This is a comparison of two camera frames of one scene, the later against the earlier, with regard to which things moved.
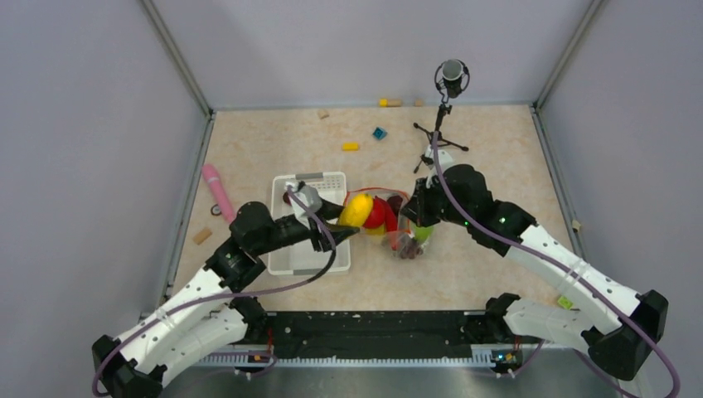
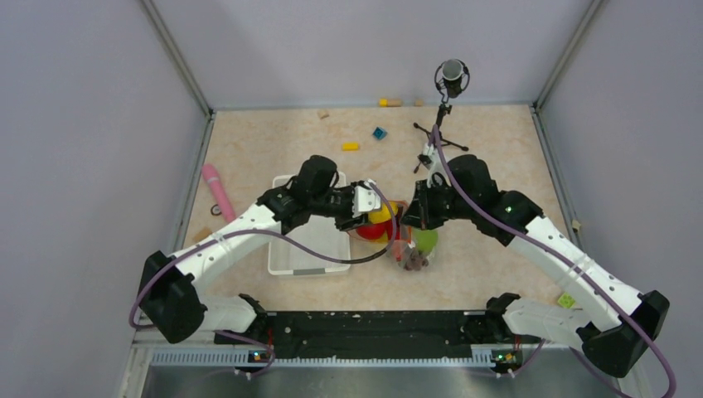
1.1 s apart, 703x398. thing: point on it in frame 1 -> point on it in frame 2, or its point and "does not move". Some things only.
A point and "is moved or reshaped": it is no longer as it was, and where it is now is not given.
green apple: (422, 234) is moved or reshaped
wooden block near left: (201, 235) does not move
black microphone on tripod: (451, 76) does not move
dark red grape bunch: (409, 247) -> (414, 260)
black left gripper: (330, 211) -> (349, 222)
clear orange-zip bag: (377, 211) is moved or reshaped
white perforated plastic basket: (307, 258) does not move
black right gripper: (417, 208) does not move
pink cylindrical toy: (212, 180) does not move
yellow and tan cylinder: (390, 103) does not move
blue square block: (379, 133) does not move
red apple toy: (377, 215) is moved or reshaped
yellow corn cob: (356, 210) is moved or reshaped
